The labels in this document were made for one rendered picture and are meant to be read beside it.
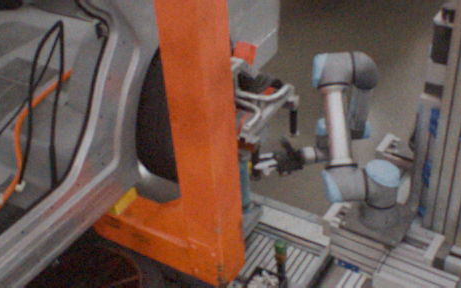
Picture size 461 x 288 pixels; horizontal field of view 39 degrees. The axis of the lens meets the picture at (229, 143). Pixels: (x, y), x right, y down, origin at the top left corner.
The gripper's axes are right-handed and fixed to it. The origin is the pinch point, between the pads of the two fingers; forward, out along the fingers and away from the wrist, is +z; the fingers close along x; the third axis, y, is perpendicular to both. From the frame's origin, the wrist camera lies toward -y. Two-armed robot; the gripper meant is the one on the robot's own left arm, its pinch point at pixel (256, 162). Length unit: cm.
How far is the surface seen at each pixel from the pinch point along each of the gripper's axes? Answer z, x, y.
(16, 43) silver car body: 94, 102, -22
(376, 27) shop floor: -166, 243, 82
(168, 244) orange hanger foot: 41.9, -17.6, 17.9
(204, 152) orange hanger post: 26, -34, -36
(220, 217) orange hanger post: 22.9, -35.0, -6.7
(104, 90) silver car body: 55, 10, -40
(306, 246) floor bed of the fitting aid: -29, 19, 76
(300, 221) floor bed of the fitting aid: -31, 37, 75
